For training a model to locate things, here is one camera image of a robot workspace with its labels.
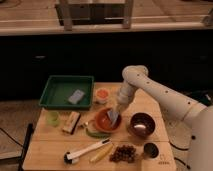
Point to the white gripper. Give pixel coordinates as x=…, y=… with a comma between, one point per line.
x=125, y=95

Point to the grey towel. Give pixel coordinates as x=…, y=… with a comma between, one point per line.
x=113, y=115

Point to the red bowl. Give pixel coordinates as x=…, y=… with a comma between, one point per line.
x=103, y=123

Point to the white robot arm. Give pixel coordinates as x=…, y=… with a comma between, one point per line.
x=196, y=115

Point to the dark brown bowl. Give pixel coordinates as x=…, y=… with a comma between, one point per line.
x=142, y=125

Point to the small white orange cup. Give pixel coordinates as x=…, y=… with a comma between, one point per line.
x=102, y=95

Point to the grey sponge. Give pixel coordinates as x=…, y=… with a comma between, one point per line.
x=76, y=96

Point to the wooden block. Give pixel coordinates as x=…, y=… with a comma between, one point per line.
x=71, y=122

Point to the bunch of dark grapes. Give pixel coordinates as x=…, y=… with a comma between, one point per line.
x=123, y=153

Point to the yellow corn cob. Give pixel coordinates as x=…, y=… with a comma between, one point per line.
x=102, y=153

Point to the metal measuring cup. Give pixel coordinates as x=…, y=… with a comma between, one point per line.
x=150, y=150

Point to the green plastic tray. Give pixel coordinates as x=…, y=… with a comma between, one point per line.
x=59, y=88

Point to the green plastic cup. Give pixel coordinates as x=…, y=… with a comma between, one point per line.
x=52, y=118

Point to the white black brush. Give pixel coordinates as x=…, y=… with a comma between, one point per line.
x=71, y=157

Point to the wooden chair frame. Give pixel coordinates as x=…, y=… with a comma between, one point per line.
x=94, y=12

